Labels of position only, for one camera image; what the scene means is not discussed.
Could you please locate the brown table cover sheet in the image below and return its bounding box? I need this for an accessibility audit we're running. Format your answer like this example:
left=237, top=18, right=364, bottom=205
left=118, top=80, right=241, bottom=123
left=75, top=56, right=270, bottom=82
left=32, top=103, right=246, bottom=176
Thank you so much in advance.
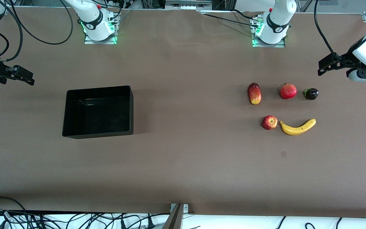
left=0, top=6, right=366, bottom=220

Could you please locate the yellow banana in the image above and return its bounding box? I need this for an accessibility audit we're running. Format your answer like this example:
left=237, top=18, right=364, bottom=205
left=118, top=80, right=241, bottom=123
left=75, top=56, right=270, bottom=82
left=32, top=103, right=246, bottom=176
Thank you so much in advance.
left=280, top=118, right=316, bottom=136

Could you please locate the silver metal rail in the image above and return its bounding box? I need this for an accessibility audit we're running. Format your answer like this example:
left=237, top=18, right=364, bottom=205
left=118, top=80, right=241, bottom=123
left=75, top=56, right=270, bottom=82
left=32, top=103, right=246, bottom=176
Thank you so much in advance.
left=165, top=0, right=213, bottom=10

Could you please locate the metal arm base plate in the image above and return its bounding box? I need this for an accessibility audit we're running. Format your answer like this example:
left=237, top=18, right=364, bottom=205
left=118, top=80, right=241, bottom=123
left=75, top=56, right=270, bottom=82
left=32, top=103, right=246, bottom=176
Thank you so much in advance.
left=84, top=30, right=118, bottom=45
left=252, top=37, right=286, bottom=48

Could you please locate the red yellow mango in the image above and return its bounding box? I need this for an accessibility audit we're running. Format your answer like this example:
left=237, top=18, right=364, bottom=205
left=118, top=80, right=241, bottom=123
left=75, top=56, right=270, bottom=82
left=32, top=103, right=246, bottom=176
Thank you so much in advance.
left=247, top=82, right=262, bottom=105

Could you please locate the metal corner bracket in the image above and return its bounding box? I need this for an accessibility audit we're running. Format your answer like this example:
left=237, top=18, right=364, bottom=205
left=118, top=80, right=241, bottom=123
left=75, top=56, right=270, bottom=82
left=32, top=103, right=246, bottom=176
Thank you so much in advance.
left=170, top=203, right=189, bottom=213

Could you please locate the red pomegranate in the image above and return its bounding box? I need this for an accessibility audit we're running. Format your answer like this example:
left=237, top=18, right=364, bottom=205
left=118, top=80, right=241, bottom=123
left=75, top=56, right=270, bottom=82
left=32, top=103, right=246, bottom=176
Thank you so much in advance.
left=280, top=83, right=297, bottom=100

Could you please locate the black plastic box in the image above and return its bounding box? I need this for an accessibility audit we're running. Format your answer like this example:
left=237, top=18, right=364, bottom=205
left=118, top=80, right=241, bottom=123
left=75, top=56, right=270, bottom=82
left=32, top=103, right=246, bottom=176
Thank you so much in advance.
left=62, top=85, right=134, bottom=139

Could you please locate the dark purple eggplant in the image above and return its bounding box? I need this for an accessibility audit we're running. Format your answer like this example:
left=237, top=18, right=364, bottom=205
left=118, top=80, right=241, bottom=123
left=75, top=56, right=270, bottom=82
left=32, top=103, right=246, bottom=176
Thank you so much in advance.
left=303, top=88, right=319, bottom=101

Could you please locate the red yellow apple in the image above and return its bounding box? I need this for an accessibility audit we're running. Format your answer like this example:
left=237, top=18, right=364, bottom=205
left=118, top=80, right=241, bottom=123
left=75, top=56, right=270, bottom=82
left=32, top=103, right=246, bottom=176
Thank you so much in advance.
left=262, top=115, right=278, bottom=130

